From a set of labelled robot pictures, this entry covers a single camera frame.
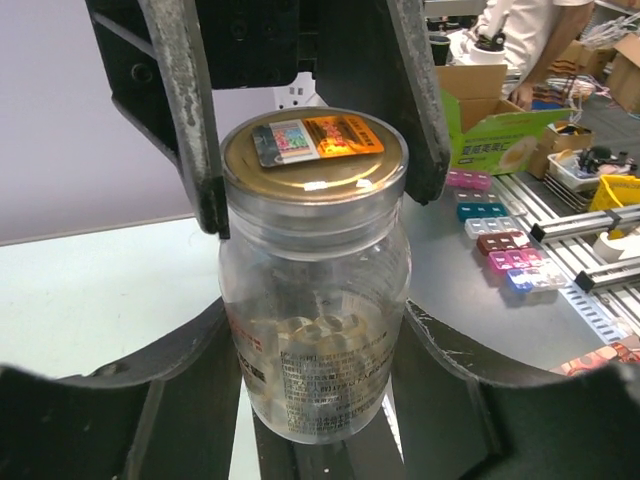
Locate yellow plastic basket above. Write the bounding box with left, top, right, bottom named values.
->
left=589, top=175, right=640, bottom=212

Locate magenta pill organizer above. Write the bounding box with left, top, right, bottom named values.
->
left=487, top=248, right=545, bottom=274

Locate aluminium front rail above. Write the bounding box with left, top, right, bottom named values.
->
left=493, top=173, right=639, bottom=343

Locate teal pill organizer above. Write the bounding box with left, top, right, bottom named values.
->
left=456, top=202, right=509, bottom=222

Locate blue white pill organizer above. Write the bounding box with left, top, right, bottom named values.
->
left=506, top=264, right=568, bottom=294

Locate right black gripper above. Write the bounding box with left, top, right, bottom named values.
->
left=86, top=1, right=395, bottom=239

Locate green cardboard box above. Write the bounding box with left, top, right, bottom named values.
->
left=436, top=65, right=570, bottom=175

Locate brown pill organizer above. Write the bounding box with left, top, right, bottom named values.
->
left=476, top=231, right=532, bottom=257

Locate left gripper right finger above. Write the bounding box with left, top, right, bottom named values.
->
left=392, top=302, right=639, bottom=479

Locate brown cardboard box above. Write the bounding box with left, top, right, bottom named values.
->
left=606, top=34, right=640, bottom=114

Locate person in white shirt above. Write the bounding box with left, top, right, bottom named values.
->
left=503, top=0, right=594, bottom=110

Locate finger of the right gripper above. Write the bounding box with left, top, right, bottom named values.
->
left=316, top=0, right=451, bottom=205

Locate clear pill bottle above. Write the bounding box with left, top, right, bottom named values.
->
left=217, top=112, right=412, bottom=445

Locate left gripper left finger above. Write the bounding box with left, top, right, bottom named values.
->
left=1, top=300, right=240, bottom=479

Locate pink pill organizer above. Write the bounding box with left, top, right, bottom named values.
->
left=446, top=169, right=492, bottom=191

